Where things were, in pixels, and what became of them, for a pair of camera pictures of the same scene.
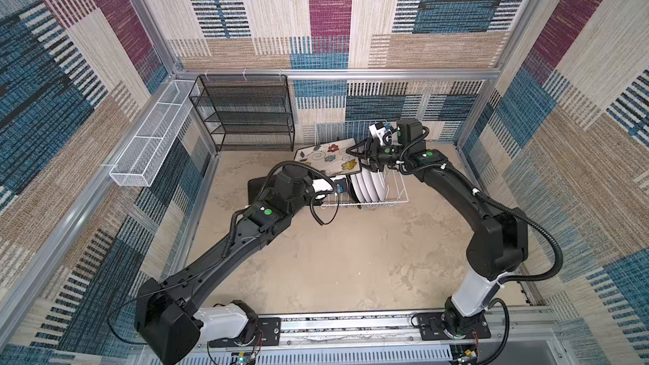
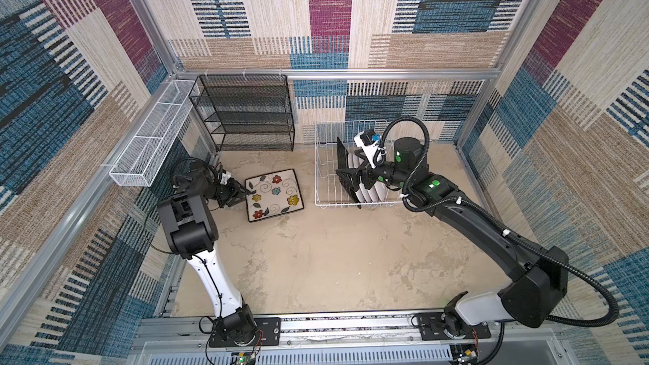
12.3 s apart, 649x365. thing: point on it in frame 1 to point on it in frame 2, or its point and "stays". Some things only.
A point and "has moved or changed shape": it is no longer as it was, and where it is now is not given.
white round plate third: x=380 y=184 stays
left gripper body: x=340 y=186 to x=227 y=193
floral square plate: x=330 y=158 has moved or changed shape
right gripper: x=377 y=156 to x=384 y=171
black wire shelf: x=247 y=112 stays
